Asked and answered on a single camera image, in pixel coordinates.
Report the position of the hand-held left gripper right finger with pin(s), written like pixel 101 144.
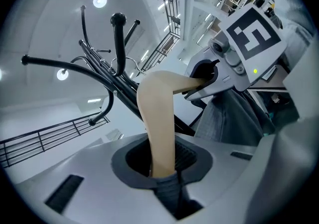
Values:
pixel 236 183

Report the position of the black metal railing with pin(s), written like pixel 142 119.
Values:
pixel 37 138
pixel 169 6

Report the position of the round ceiling lamp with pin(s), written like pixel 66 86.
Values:
pixel 100 0
pixel 62 74

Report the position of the black coat rack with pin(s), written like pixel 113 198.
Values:
pixel 119 43

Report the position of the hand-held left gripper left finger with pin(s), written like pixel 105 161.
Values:
pixel 99 188

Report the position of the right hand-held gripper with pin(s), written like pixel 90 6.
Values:
pixel 254 36

